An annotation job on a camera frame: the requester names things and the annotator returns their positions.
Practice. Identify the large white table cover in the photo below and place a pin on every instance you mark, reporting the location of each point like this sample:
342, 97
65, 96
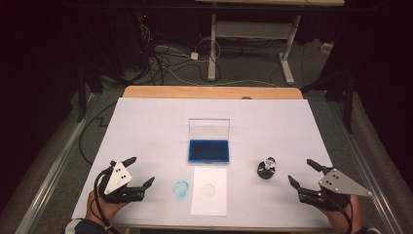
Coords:
156, 130

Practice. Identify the white power strip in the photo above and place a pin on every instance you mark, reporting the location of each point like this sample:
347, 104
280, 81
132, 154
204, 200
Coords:
326, 48

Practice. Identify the black stand leg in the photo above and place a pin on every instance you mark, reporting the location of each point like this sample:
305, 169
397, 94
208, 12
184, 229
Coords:
349, 107
81, 97

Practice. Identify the person's right hand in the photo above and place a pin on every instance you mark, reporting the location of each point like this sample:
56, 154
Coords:
337, 221

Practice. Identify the aluminium frame rail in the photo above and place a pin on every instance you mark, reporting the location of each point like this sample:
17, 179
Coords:
48, 185
373, 182

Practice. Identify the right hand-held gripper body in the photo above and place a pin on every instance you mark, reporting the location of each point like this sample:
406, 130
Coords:
341, 184

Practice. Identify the white power adapter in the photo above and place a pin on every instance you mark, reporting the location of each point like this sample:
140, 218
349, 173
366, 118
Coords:
194, 56

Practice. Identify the black stamp with crystal knob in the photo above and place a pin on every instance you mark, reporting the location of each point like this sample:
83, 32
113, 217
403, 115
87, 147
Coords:
266, 170

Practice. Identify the white paper sheet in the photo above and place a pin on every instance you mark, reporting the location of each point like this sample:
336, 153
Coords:
209, 204

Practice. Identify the clear case with blue lining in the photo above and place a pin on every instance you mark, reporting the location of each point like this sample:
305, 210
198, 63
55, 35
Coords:
208, 151

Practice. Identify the person's left hand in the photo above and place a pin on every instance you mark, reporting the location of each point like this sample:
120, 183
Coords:
100, 211

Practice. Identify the white metal frame desk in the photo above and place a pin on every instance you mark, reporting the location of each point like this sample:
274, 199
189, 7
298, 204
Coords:
253, 30

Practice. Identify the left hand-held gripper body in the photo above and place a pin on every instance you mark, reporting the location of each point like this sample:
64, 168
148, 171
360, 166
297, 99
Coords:
117, 178

